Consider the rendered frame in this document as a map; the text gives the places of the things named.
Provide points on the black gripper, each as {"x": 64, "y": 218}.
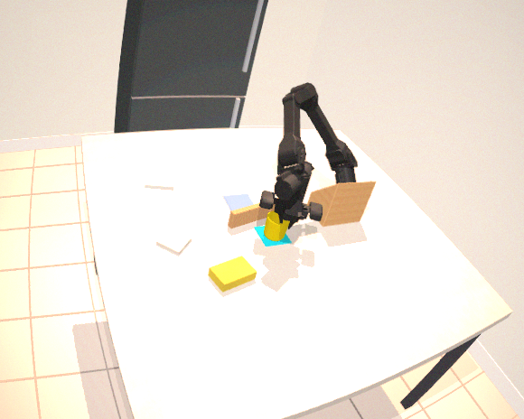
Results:
{"x": 268, "y": 199}

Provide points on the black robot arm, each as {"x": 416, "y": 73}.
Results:
{"x": 291, "y": 151}

